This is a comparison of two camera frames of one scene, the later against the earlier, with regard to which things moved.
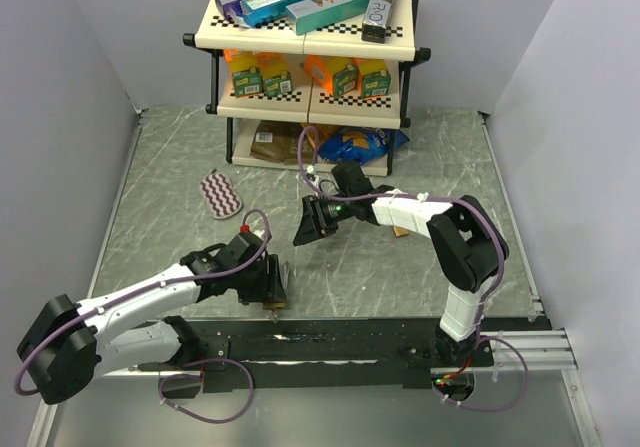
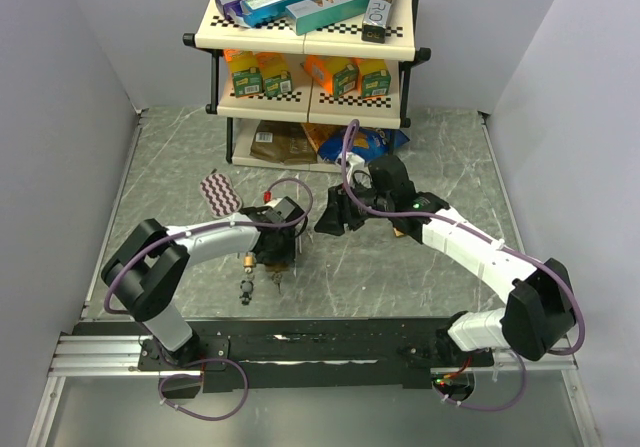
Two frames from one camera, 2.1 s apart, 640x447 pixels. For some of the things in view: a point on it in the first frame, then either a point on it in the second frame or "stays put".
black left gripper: (270, 286) -> (285, 254)
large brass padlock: (274, 305) -> (276, 248)
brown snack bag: (278, 141) stays put
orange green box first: (246, 72) stays put
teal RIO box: (342, 4) stays put
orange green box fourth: (372, 77) stays put
